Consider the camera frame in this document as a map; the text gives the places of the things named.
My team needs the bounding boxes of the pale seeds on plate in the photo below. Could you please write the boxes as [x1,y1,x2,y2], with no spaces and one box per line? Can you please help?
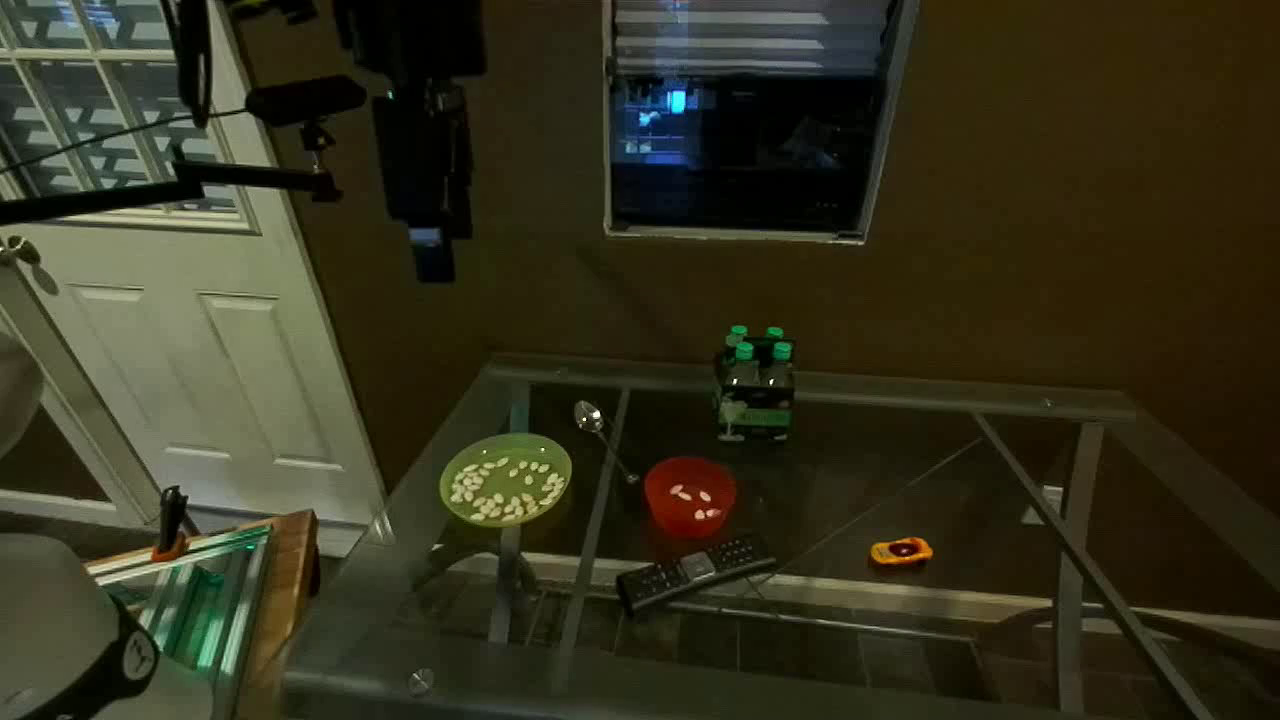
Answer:
[449,448,568,525]

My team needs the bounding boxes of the small orange device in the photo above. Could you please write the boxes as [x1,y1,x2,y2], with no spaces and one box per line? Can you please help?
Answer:
[868,533,935,570]

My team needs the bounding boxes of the pale seeds in bowl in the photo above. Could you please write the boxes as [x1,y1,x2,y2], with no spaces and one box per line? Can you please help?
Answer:
[666,481,727,525]

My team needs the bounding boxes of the black tripod boom bar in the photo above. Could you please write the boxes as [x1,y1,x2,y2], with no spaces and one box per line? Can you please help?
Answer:
[0,156,346,229]

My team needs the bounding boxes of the black camera on boom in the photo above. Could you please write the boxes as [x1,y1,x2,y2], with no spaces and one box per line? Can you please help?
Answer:
[243,70,374,132]

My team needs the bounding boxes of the red bowl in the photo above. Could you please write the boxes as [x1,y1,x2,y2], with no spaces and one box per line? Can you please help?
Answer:
[642,450,744,545]

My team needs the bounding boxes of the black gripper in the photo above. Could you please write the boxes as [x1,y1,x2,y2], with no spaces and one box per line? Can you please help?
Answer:
[374,82,476,287]

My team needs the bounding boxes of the black object with orange base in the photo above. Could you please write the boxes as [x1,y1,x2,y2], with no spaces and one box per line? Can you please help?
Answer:
[151,484,204,560]

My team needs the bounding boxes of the dark window with frame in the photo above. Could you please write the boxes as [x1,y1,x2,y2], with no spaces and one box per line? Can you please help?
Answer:
[601,0,923,248]

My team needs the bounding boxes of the white rounded robot base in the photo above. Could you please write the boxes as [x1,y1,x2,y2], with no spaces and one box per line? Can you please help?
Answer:
[0,533,163,720]

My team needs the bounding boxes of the green plate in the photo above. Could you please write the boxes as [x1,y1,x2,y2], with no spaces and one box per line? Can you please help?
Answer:
[436,431,576,527]

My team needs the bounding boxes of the metal spoon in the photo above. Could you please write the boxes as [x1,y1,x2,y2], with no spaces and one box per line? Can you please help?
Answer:
[573,395,645,488]

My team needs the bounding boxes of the black hanging mount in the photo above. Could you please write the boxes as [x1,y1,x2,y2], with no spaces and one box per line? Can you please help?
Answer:
[169,0,218,132]

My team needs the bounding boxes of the white panel door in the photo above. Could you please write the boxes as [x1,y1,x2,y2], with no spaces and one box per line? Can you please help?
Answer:
[0,0,392,533]

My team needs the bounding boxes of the wooden shelf with glass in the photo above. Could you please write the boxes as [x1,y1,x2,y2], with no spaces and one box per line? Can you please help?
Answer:
[85,507,324,720]

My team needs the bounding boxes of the white window blinds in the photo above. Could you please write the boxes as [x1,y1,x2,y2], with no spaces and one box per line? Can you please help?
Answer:
[612,0,900,80]

